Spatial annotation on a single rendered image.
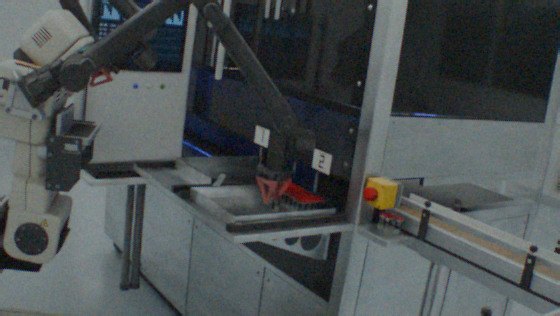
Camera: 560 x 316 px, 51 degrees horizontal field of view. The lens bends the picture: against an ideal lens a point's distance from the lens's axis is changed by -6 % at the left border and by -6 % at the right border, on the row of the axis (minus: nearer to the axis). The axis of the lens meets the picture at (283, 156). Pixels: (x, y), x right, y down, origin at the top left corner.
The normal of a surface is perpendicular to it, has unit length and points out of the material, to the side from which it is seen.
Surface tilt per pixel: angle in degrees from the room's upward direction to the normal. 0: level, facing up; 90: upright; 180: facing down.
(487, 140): 90
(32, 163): 90
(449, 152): 90
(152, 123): 90
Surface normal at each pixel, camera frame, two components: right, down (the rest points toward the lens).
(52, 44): 0.15, 0.23
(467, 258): -0.81, 0.01
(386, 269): 0.57, 0.26
